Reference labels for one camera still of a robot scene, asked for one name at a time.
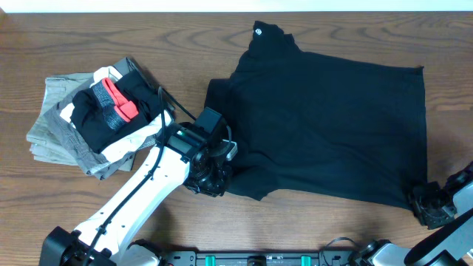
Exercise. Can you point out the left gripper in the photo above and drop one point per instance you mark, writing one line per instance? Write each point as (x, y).
(208, 183)

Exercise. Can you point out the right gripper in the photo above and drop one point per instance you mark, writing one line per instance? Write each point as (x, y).
(417, 198)

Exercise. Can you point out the black t-shirt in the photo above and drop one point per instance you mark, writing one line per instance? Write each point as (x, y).
(309, 122)

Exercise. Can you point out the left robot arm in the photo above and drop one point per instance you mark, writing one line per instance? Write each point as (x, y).
(195, 155)

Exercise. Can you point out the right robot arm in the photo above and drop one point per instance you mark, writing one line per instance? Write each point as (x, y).
(446, 246)

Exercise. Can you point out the red grey folded garment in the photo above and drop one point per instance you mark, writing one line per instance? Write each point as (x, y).
(117, 110)

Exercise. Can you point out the grey folded shorts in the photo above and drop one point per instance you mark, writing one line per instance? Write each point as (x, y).
(90, 162)

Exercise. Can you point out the black folded garment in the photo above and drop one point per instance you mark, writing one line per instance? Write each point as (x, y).
(88, 119)

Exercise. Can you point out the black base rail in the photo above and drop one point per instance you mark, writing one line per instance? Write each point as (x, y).
(255, 258)

